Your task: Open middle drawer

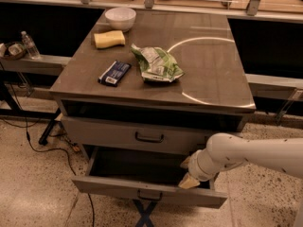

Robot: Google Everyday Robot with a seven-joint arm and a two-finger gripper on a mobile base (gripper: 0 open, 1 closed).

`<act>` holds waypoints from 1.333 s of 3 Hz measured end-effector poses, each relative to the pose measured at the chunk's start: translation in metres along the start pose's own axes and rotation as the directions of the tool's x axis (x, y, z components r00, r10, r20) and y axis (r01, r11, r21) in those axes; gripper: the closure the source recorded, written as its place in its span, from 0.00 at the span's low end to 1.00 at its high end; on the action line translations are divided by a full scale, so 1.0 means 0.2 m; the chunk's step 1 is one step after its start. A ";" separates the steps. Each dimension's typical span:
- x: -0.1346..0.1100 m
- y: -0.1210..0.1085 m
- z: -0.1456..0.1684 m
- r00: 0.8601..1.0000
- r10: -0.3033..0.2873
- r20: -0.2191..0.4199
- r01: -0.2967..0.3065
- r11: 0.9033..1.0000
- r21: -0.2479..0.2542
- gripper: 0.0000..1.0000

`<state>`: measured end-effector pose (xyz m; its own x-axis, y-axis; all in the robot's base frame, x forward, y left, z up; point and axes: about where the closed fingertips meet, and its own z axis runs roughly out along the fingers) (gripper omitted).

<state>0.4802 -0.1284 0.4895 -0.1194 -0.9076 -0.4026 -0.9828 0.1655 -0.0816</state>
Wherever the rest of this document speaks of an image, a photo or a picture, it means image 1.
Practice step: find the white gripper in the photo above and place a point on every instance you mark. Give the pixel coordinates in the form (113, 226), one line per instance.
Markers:
(198, 168)

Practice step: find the grey drawer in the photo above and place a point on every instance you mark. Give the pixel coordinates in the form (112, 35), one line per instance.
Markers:
(138, 136)
(145, 176)

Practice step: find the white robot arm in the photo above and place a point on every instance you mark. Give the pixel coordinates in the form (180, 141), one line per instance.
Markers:
(224, 151)

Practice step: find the grey drawer cabinet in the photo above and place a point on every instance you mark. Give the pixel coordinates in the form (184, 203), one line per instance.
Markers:
(212, 94)

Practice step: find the grey top drawer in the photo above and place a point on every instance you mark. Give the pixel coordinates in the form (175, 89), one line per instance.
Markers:
(138, 136)

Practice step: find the green chip bag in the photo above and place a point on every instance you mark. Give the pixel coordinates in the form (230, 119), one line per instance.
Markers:
(156, 64)

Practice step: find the blue snack packet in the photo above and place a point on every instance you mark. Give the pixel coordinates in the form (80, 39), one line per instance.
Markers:
(114, 74)

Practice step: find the yellow sponge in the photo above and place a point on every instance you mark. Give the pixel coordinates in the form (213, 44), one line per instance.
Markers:
(109, 39)

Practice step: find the white bowl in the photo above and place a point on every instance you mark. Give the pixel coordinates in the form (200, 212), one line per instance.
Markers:
(120, 18)

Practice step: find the clear plastic water bottle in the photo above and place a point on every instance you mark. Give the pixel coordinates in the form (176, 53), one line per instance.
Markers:
(31, 47)

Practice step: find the dark bowl with items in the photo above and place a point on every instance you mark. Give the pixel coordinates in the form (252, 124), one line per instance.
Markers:
(12, 51)

